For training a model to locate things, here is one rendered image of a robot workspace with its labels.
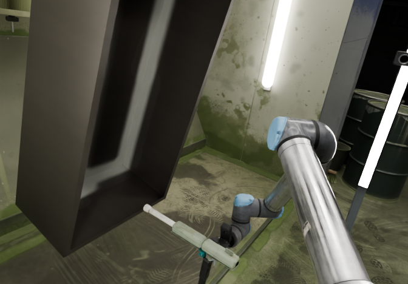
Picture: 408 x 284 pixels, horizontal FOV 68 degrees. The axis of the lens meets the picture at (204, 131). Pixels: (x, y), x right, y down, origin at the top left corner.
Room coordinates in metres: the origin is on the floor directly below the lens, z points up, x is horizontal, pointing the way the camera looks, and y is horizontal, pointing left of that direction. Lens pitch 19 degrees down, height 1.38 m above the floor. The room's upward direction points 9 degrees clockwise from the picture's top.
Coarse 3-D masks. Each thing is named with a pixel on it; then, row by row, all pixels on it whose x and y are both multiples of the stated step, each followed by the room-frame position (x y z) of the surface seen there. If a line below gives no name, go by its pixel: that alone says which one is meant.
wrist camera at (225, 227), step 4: (224, 224) 1.10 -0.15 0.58; (220, 228) 1.10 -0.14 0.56; (224, 228) 1.09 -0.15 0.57; (228, 228) 1.08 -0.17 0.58; (220, 232) 1.12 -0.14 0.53; (224, 232) 1.09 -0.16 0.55; (228, 232) 1.08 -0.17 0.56; (220, 236) 1.13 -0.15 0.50; (224, 236) 1.11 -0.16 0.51; (228, 236) 1.09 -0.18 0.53; (228, 240) 1.10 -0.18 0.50
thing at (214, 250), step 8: (144, 208) 1.17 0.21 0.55; (152, 208) 1.17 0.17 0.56; (160, 216) 1.13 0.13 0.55; (168, 224) 1.10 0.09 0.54; (176, 224) 1.08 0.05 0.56; (184, 224) 1.09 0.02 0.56; (176, 232) 1.06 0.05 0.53; (184, 232) 1.04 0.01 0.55; (192, 232) 1.04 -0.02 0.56; (192, 240) 1.02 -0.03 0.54; (200, 240) 1.01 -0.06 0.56; (208, 240) 1.01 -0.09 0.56; (200, 248) 1.01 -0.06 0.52; (208, 248) 0.98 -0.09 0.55; (216, 248) 0.98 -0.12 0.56; (224, 248) 0.99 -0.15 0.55; (208, 256) 0.98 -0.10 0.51; (216, 256) 0.96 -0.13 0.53; (224, 256) 0.94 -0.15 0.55; (232, 256) 0.95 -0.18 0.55; (208, 264) 0.98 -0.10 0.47; (224, 264) 0.94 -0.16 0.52; (232, 264) 0.92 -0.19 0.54; (200, 272) 0.98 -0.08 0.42; (208, 272) 0.98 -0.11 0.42; (200, 280) 0.98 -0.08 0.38
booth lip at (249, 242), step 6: (264, 222) 1.96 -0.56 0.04; (270, 222) 2.01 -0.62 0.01; (264, 228) 1.90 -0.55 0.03; (258, 234) 1.81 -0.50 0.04; (252, 240) 1.73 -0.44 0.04; (246, 246) 1.66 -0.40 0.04; (240, 252) 1.59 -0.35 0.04; (222, 270) 1.41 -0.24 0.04; (228, 270) 1.44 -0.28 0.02; (216, 276) 1.36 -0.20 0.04; (222, 276) 1.38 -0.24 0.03; (210, 282) 1.31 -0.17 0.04; (216, 282) 1.32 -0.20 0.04
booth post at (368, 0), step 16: (368, 0) 2.56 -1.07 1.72; (352, 16) 2.60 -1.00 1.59; (368, 16) 2.54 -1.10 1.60; (352, 32) 2.58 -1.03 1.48; (368, 32) 2.52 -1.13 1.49; (352, 48) 2.56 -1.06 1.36; (336, 64) 2.60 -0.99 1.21; (352, 64) 2.54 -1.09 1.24; (336, 80) 2.58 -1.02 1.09; (352, 80) 2.52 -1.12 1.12; (336, 96) 2.57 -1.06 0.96; (336, 112) 2.55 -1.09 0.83; (336, 128) 2.53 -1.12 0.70; (336, 144) 2.66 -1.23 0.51
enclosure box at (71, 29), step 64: (64, 0) 0.91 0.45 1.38; (128, 0) 1.32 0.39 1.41; (192, 0) 1.42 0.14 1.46; (64, 64) 0.91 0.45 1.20; (128, 64) 1.42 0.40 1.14; (192, 64) 1.40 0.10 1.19; (64, 128) 0.90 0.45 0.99; (128, 128) 1.55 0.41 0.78; (64, 192) 0.90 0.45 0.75; (128, 192) 1.37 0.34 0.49; (64, 256) 0.91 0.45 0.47
